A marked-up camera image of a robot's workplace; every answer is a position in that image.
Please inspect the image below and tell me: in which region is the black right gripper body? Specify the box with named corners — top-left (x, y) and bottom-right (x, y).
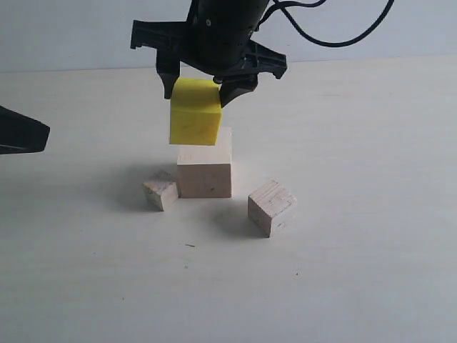
top-left (131, 0), bottom-right (287, 79)

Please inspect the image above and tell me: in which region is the yellow cube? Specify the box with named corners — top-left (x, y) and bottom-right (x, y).
top-left (169, 78), bottom-right (222, 146)

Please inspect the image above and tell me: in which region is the large wooden cube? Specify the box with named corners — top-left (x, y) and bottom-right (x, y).
top-left (177, 127), bottom-right (232, 199)

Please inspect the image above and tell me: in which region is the medium wooden cube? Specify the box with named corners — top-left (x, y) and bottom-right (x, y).
top-left (247, 180), bottom-right (297, 238)

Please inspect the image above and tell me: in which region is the small wooden cube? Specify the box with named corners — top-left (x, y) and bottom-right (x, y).
top-left (142, 170), bottom-right (179, 212)

